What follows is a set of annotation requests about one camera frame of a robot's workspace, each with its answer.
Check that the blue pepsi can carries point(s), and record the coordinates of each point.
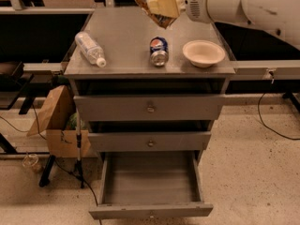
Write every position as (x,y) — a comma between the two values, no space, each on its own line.
(159,51)

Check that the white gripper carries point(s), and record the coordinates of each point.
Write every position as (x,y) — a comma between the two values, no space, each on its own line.
(194,4)

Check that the black equipment stand left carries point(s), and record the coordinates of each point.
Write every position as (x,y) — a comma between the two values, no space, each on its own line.
(13,81)

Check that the grey metal drawer cabinet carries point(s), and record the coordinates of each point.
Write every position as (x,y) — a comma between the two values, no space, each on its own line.
(125,34)

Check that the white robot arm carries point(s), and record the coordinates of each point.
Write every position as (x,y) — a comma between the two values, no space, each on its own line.
(279,18)

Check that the clear plastic water bottle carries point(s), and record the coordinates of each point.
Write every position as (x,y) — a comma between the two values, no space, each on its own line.
(90,49)

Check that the brown cardboard box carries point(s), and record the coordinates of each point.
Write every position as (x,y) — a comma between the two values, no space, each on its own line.
(53,118)

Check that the clear plastic cup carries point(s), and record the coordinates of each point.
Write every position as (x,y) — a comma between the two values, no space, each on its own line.
(31,162)

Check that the grey open bottom drawer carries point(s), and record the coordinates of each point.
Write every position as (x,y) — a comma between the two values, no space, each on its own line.
(150,185)

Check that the grey middle drawer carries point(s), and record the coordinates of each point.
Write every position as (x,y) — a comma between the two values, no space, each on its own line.
(148,141)

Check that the black and silver tripod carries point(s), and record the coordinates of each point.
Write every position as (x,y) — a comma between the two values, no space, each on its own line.
(78,164)

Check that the grey top drawer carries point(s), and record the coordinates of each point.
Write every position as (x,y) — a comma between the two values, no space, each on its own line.
(149,108)

